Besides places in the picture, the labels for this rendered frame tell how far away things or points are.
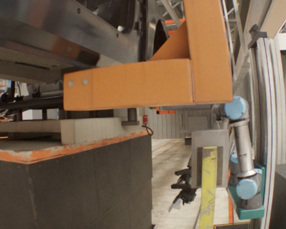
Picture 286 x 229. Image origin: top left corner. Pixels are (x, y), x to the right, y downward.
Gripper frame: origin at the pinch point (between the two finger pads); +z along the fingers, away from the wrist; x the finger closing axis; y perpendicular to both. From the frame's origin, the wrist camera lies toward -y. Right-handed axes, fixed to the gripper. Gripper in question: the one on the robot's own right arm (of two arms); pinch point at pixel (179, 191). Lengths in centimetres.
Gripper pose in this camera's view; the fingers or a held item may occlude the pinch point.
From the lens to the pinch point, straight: 190.6
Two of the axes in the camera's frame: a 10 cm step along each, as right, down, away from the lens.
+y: 8.7, 3.7, 3.3
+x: -3.4, -0.4, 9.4
